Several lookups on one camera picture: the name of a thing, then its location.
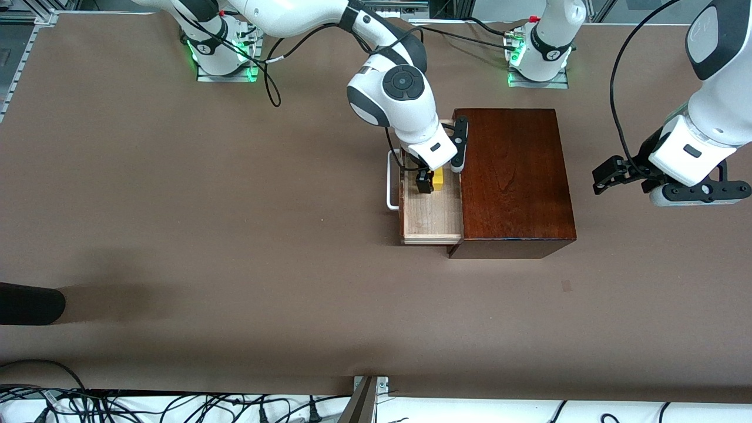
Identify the wooden drawer with white handle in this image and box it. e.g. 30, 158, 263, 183
385, 119, 466, 246

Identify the dark brown wooden cabinet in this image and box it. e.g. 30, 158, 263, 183
446, 108, 578, 260

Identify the grey power strip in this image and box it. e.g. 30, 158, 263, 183
370, 0, 430, 14

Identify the brown table cover sheet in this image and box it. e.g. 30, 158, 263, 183
0, 13, 752, 406

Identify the black rounded cylinder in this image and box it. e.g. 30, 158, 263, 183
0, 282, 66, 326

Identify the aluminium arm base plate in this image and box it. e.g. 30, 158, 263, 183
196, 23, 260, 83
508, 66, 570, 90

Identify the aluminium profile with bracket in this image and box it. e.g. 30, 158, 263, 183
338, 375, 390, 423

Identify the aluminium frame rail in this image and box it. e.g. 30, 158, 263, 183
0, 9, 60, 123

